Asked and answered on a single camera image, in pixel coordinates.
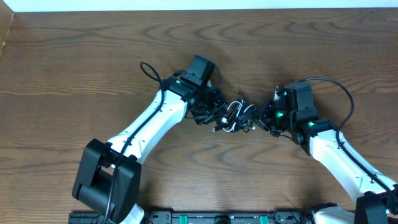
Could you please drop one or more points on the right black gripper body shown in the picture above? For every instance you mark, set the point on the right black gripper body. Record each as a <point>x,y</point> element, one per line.
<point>275,119</point>

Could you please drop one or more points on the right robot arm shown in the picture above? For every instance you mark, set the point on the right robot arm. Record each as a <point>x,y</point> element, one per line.
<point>374,194</point>

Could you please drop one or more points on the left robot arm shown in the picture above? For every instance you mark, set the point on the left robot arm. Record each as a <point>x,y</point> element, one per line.
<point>109,174</point>

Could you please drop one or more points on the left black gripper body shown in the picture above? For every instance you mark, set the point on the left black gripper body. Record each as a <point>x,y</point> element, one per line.
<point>208,102</point>

